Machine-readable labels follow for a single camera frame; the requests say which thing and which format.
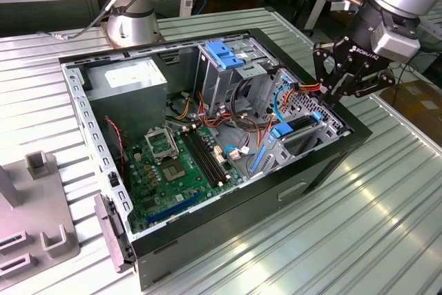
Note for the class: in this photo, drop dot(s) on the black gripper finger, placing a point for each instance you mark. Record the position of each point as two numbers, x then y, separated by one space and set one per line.
376 82
323 63

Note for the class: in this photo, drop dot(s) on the hard disk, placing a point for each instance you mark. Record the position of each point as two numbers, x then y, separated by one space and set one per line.
281 130

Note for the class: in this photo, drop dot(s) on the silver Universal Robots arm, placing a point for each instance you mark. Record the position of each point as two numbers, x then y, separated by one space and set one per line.
131 25

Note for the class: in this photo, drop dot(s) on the grey metal disk bay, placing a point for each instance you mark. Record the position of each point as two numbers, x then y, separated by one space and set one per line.
329 124

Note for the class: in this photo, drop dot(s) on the brown cardboard box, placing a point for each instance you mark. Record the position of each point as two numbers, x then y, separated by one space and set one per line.
421 108

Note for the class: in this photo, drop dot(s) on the metal slat side table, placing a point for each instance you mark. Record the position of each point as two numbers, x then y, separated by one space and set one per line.
433 27

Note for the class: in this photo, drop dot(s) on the grey metal drive cage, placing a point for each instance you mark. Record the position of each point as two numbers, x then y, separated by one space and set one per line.
214 84

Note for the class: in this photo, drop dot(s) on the black RAM slot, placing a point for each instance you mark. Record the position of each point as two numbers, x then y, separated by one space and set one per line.
203 157
208 157
198 157
212 157

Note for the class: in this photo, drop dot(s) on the black open PC case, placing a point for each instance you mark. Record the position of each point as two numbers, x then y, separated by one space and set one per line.
241 212

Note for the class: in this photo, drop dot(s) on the grey power supply unit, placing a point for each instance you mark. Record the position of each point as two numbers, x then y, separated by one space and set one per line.
127 101

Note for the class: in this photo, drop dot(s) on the blue expansion slot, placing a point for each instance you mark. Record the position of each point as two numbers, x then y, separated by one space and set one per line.
172 210

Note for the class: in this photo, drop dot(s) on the green motherboard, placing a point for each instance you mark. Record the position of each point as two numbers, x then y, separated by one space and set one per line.
162 201

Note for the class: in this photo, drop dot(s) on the grey plastic case latch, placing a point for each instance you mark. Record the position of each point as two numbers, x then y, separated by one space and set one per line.
110 233

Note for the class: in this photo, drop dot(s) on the grey parts rack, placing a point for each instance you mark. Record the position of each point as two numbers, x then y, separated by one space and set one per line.
38 212

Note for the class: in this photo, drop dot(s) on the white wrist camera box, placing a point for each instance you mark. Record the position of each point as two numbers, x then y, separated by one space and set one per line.
397 41

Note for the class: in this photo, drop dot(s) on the blue plastic drive bracket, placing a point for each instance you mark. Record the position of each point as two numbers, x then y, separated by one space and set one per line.
221 54

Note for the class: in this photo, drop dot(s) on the small black case switch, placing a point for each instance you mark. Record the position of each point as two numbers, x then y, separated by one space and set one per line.
112 179

